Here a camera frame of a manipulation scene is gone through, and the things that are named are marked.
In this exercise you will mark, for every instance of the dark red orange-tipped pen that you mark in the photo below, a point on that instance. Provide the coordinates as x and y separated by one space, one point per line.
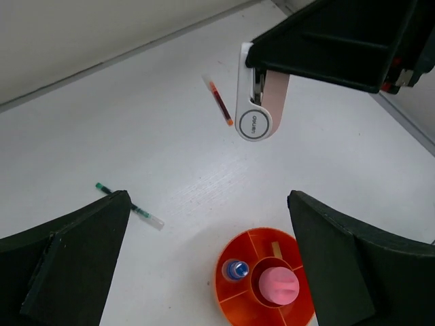
213 89

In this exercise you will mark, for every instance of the yellow eraser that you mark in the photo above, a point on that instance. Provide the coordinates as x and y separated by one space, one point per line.
276 250

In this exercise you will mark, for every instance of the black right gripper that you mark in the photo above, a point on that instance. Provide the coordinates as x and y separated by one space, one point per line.
364 45

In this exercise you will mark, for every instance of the orange round organizer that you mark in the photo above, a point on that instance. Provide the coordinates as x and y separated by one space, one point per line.
241 302

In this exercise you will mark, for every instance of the pink-capped patterned bottle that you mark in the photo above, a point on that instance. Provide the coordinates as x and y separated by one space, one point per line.
279 286

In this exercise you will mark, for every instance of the aluminium rail at table edge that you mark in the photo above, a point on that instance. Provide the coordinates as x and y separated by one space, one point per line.
407 123

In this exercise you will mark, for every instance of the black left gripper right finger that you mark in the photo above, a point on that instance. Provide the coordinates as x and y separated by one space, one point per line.
359 274

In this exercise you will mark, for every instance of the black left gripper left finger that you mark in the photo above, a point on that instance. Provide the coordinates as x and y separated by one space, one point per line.
60 272

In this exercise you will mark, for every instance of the green gel pen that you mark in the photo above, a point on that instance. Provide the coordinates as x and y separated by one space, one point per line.
147 217

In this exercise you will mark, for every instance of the pink white mini stapler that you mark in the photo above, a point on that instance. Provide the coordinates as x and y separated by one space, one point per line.
261 96

